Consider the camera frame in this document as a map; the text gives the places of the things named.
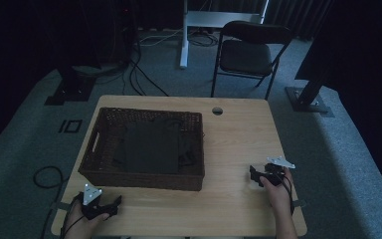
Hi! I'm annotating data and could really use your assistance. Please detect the black floor cables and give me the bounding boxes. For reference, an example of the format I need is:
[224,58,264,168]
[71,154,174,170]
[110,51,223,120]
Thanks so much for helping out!
[120,29,171,98]

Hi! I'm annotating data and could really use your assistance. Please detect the white desk frame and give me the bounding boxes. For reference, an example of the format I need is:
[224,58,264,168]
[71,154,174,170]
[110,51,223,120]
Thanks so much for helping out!
[179,0,271,70]

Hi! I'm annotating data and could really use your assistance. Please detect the person's right hand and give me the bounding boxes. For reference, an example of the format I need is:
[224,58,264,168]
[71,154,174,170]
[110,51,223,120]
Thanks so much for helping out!
[259,167,295,210]

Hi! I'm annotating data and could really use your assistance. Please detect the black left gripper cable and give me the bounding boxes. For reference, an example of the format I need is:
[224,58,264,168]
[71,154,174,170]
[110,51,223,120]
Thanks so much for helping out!
[33,165,83,239]

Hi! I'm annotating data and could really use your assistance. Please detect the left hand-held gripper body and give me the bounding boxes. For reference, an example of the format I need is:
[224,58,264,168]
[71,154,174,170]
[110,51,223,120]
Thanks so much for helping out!
[74,183,114,221]

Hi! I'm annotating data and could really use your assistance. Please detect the black folding chair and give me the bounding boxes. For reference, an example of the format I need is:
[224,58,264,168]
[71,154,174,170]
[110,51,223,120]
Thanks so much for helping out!
[210,20,293,102]

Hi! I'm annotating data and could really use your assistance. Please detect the brown woven basket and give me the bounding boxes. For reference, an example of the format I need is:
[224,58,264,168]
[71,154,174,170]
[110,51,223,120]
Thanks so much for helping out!
[78,107,206,192]

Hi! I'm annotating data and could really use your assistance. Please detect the person's left hand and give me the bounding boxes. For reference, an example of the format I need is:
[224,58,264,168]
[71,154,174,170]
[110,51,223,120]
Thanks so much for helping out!
[67,199,111,235]

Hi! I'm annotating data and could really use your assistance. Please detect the white floor cable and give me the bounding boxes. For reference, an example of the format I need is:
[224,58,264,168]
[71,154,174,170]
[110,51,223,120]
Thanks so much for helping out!
[138,27,184,48]

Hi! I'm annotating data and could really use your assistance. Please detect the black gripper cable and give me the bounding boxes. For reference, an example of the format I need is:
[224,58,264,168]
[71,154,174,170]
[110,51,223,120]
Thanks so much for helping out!
[33,165,83,239]
[276,170,295,215]

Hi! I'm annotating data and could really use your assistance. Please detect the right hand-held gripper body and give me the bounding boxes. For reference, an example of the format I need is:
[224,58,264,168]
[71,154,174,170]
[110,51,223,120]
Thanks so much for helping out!
[260,155,296,187]

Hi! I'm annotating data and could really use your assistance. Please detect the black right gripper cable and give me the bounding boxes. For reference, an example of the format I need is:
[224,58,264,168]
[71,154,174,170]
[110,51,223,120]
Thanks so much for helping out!
[276,170,295,215]

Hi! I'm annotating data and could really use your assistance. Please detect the black stand with square base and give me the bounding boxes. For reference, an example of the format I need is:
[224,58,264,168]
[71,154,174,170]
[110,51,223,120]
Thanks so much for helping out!
[44,63,97,107]

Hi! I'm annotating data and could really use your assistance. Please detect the dark cloth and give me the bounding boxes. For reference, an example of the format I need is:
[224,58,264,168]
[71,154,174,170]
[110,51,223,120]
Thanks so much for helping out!
[112,118,197,175]

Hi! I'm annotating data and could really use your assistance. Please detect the black equipment tower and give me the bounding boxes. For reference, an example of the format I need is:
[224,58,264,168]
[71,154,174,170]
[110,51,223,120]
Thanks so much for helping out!
[111,4,137,65]

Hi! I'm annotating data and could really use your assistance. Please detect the dark curtain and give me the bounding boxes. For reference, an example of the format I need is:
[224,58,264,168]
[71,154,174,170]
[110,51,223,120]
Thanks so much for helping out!
[266,0,333,42]

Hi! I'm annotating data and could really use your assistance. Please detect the black slanted stand with base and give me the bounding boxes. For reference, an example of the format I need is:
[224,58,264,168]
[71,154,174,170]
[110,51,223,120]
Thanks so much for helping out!
[285,56,334,118]

